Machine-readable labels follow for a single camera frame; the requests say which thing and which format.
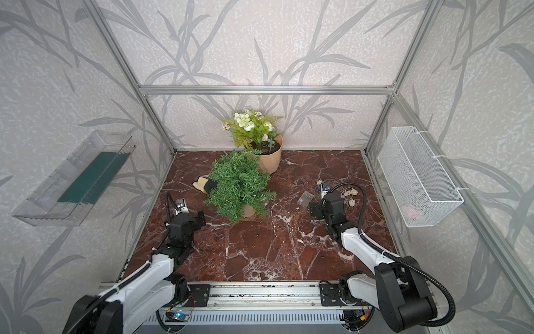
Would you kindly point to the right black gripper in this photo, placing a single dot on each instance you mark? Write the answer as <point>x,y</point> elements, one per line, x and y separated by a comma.
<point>318,209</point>

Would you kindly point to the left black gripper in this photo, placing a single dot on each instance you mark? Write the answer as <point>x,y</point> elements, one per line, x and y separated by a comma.
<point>196,223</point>

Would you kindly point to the small green christmas tree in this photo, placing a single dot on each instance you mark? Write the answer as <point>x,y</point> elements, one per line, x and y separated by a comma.
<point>239,182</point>

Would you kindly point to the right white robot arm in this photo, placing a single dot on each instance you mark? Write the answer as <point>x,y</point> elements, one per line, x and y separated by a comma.
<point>405,295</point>

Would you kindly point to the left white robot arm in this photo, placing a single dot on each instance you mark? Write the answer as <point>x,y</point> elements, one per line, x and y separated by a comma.
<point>146,275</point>

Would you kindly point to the clear battery box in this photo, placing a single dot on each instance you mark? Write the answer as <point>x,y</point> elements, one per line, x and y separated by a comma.
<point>305,199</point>

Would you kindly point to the yellow black object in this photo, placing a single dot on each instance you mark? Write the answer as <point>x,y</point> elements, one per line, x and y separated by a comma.
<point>205,185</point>

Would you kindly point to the pink object in basket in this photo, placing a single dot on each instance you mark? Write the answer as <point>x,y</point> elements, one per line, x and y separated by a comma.
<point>411,213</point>

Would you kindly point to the green circuit board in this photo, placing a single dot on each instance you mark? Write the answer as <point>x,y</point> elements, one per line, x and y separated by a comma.
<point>177,316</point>

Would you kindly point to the potted white flower plant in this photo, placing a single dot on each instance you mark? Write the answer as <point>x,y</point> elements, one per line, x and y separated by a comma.
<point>254,130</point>

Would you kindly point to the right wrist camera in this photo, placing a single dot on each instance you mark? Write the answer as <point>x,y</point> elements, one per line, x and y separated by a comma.
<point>323,189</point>

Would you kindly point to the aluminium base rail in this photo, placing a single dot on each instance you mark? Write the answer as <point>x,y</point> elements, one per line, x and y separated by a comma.
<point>242,303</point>

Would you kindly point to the white wire mesh basket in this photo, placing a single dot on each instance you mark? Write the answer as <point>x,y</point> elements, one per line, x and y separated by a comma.
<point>416,176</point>

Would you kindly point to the clear plastic wall tray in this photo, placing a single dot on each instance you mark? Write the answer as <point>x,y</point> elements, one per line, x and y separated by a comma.
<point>66,197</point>

